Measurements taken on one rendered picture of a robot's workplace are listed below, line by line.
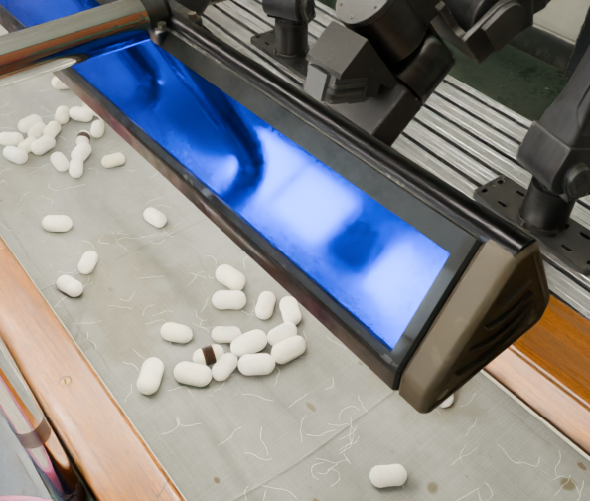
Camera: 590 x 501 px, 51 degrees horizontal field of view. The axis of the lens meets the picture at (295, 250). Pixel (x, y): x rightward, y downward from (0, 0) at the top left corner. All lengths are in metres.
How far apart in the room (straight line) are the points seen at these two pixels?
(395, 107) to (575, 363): 0.30
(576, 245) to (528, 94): 1.74
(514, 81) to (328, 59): 2.19
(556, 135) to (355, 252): 0.58
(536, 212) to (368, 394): 0.39
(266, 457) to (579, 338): 0.33
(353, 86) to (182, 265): 0.31
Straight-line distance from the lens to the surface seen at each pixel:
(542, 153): 0.82
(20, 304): 0.70
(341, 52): 0.52
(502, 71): 2.74
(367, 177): 0.25
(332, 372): 0.62
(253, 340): 0.62
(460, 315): 0.23
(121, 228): 0.79
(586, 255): 0.89
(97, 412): 0.60
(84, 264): 0.73
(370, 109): 0.56
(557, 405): 0.64
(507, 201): 0.94
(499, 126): 1.11
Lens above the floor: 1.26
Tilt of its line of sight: 45 degrees down
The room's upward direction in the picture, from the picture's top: straight up
